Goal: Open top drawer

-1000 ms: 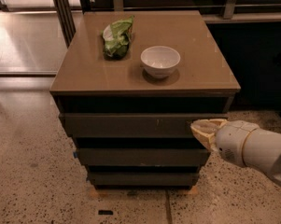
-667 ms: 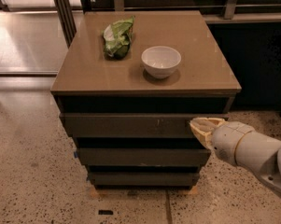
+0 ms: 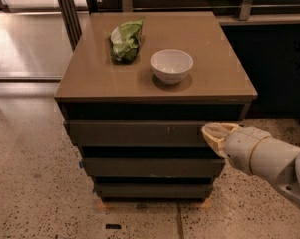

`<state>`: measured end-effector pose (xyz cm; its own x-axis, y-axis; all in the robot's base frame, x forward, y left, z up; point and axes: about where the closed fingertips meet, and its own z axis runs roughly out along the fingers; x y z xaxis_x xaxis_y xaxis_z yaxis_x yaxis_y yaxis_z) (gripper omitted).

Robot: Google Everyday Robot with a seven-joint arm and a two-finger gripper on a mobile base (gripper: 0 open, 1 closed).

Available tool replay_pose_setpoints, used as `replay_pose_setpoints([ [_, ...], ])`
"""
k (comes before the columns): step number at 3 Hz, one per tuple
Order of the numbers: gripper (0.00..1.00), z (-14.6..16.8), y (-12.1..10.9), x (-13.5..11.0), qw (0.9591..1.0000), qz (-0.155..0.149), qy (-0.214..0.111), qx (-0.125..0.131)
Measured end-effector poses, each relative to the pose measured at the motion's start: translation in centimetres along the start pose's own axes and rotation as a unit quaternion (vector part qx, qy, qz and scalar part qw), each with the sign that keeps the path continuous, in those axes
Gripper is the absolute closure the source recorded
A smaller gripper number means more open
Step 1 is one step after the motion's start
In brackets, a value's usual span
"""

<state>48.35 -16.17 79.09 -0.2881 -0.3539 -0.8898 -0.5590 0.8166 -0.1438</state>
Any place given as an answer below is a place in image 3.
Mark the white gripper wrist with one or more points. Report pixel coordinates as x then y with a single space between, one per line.
241 148

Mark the grey top drawer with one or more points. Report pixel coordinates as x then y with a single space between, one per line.
135 133

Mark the grey drawer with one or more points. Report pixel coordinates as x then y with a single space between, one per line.
135 133
152 167
125 190

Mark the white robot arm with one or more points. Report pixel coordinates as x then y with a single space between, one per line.
254 151

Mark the grey middle drawer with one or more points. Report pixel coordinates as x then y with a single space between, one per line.
152 167

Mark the brown drawer cabinet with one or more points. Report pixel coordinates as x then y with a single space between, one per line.
96 87

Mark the grey bottom drawer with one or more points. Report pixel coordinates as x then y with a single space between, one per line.
125 190

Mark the white ceramic bowl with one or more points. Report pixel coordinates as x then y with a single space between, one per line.
171 65

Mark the green chip bag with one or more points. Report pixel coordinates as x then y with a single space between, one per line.
126 41

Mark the metal railing frame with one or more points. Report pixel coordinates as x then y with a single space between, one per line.
283 14

